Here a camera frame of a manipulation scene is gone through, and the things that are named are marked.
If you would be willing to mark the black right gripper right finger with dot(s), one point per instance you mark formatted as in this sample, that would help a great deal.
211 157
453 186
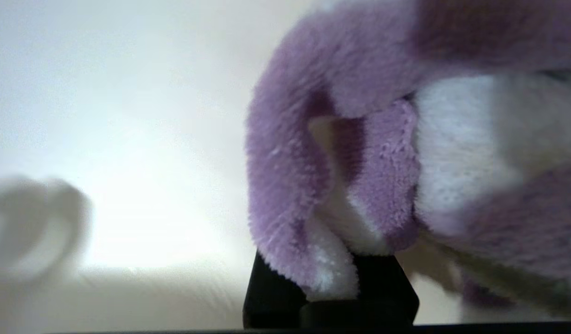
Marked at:
387 287

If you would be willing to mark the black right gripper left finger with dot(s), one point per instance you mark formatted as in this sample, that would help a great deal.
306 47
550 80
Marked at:
271 301

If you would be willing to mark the purple white striped towel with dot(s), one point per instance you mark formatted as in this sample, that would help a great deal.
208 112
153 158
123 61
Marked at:
382 139

